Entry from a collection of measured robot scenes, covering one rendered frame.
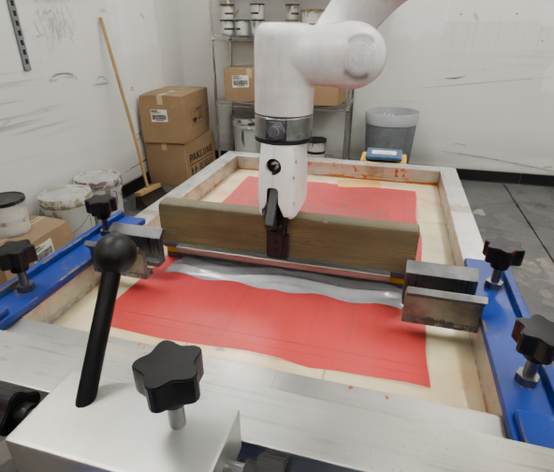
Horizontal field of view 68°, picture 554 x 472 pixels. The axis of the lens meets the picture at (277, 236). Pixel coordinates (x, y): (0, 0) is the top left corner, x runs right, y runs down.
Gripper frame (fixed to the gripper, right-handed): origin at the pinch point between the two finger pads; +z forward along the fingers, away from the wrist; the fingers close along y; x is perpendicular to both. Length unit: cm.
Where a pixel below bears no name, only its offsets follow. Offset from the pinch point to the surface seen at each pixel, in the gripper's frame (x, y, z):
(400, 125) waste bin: -20, 306, 40
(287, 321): -4.1, -11.6, 5.6
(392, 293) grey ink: -16.8, -2.4, 4.8
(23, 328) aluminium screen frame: 22.9, -25.1, 2.4
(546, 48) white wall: -126, 359, -19
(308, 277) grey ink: -4.6, -1.2, 5.1
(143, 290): 17.5, -10.3, 5.8
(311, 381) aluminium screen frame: -9.4, -24.2, 1.9
